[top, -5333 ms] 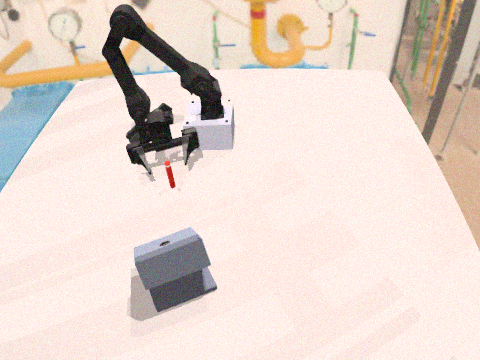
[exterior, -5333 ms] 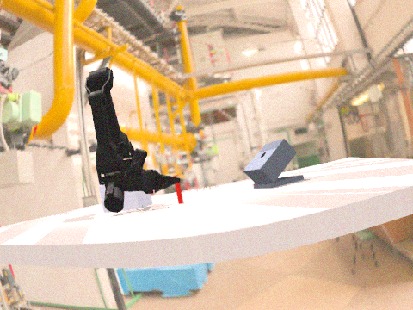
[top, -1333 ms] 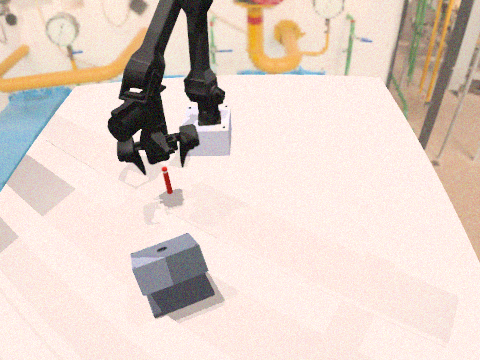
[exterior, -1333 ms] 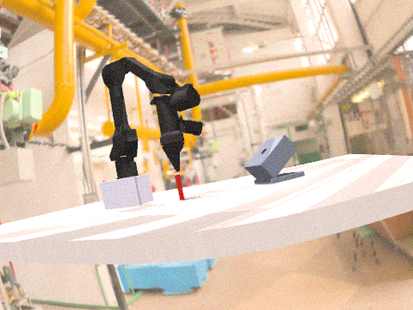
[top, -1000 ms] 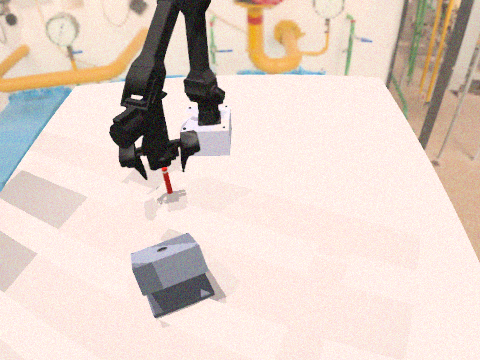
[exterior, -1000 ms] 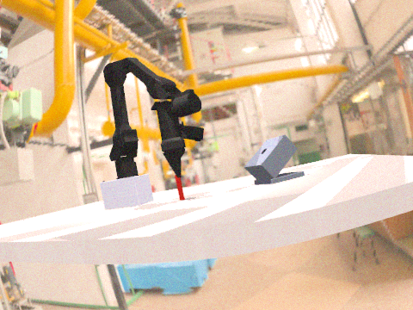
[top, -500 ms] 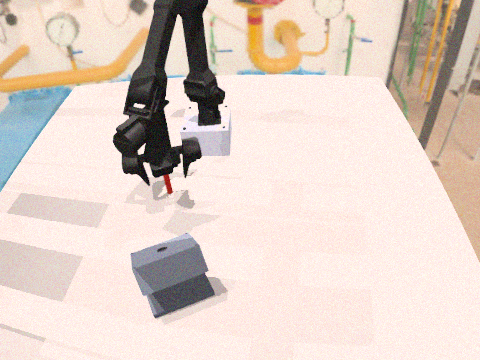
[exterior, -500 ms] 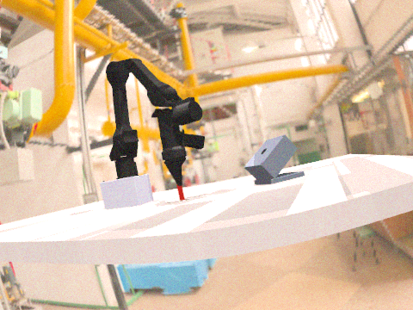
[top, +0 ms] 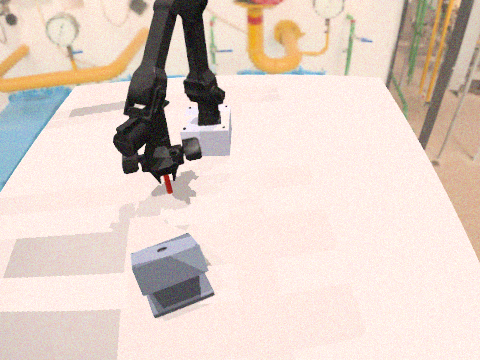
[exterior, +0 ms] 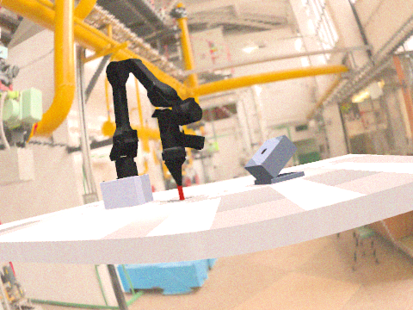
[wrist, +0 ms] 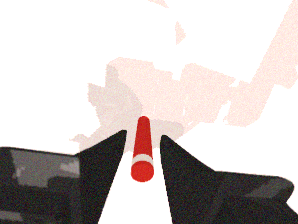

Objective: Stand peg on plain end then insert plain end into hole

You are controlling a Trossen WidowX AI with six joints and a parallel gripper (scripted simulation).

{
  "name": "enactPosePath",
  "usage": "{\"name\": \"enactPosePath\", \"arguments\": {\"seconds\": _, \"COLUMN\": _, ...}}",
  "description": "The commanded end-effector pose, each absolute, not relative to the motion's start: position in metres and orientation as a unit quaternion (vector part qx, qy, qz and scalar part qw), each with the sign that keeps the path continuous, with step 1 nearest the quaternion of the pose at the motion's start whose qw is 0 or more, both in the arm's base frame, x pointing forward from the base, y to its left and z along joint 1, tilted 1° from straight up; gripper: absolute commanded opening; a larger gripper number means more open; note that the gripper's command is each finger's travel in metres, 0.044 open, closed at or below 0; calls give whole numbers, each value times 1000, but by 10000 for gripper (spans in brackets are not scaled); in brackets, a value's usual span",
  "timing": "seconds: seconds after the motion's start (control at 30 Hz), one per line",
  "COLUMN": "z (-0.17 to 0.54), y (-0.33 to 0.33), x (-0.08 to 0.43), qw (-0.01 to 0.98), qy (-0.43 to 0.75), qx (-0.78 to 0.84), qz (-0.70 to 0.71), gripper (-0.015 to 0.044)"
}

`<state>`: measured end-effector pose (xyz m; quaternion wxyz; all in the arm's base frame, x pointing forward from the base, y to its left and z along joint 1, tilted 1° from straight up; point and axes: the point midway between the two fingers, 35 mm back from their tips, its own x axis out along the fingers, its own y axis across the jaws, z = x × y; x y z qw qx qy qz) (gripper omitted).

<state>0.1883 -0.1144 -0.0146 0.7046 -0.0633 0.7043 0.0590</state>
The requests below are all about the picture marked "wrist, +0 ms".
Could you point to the red peg with white band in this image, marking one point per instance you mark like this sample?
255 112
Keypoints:
142 166

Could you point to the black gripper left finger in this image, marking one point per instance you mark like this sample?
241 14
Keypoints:
86 177

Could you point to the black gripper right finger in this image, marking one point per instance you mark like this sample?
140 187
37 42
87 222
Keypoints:
195 190

